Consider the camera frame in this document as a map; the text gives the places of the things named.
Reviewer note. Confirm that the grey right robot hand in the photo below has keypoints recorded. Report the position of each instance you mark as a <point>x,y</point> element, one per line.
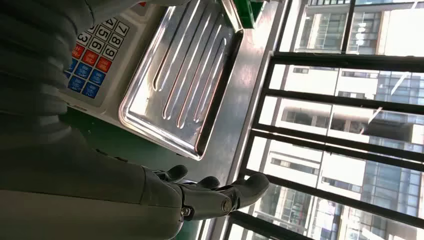
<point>82,198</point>

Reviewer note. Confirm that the white electronic scale body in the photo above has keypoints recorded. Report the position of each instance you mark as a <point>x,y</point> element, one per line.
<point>99,49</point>

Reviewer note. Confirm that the steel scale pan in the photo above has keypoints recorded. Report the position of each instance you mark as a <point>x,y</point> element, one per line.
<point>185,82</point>

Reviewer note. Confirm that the green plastic crate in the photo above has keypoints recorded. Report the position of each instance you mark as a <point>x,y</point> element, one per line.
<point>248,11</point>

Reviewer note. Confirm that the black window guard railing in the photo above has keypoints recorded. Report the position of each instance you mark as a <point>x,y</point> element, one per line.
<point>331,61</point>

